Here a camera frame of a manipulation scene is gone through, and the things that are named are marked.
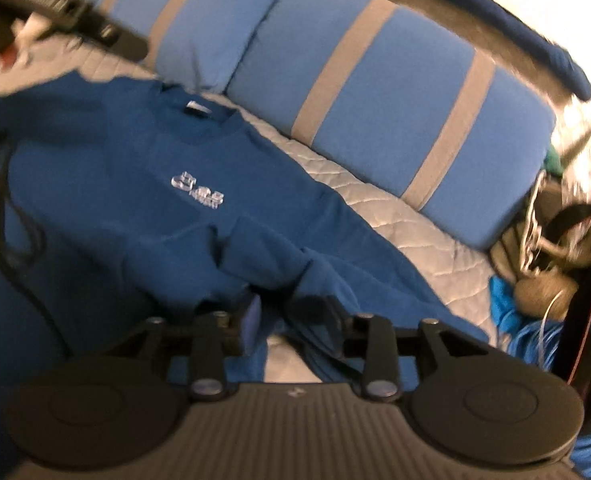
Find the navy blue cloth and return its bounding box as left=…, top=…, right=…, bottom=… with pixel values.
left=383, top=0, right=591, bottom=101

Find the blue sweatshirt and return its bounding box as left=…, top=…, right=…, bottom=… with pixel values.
left=0, top=72, right=491, bottom=461

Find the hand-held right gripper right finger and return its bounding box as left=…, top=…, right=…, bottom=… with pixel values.
left=324, top=294, right=482, bottom=403

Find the black strap with red edge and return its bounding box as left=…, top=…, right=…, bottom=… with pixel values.
left=545, top=200, right=591, bottom=431

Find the blue cable coil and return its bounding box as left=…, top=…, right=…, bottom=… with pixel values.
left=495, top=317, right=591, bottom=480

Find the beige knit cloth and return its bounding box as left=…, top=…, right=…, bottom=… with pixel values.
left=513, top=267, right=579, bottom=318

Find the bright blue cloth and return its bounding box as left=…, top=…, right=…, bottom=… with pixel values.
left=489, top=275, right=526, bottom=346

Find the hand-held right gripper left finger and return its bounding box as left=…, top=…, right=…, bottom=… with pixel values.
left=104, top=294, right=263, bottom=403

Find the blue pillow with grey stripes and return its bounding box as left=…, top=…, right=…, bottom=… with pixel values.
left=225, top=0, right=559, bottom=251
left=75, top=0, right=288, bottom=93

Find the striped canvas bag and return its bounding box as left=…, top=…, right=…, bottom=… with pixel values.
left=490, top=170, right=576, bottom=281

